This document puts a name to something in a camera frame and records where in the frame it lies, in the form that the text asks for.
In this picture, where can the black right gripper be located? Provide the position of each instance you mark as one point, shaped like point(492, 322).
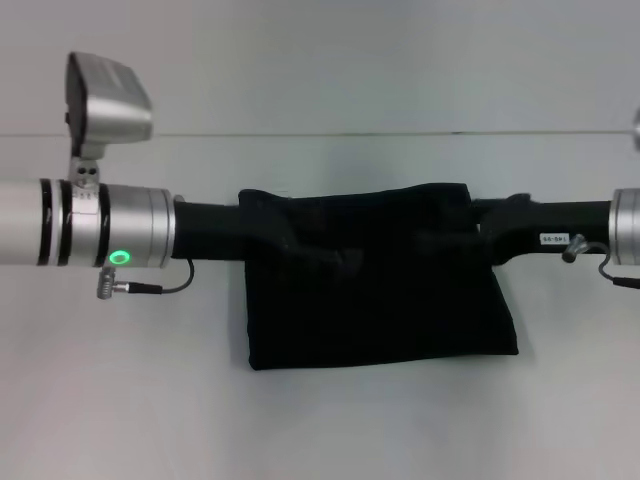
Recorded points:
point(545, 230)

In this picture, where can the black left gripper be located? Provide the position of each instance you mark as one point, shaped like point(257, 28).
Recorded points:
point(210, 230)

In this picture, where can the black shirt with pink print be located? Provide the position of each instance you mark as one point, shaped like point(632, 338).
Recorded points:
point(380, 300)

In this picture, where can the white and silver right arm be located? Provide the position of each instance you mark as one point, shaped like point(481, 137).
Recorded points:
point(625, 225)

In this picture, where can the metal right wrist connector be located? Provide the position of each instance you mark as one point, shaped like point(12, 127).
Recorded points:
point(574, 249)

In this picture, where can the small metal left wrist connector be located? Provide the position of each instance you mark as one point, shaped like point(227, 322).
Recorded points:
point(106, 284)

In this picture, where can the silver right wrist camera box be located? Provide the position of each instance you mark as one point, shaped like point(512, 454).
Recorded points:
point(636, 130)

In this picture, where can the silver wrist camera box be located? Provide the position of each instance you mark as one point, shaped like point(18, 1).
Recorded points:
point(107, 105)
point(636, 130)

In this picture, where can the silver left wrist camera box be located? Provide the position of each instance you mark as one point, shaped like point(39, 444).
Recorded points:
point(107, 105)

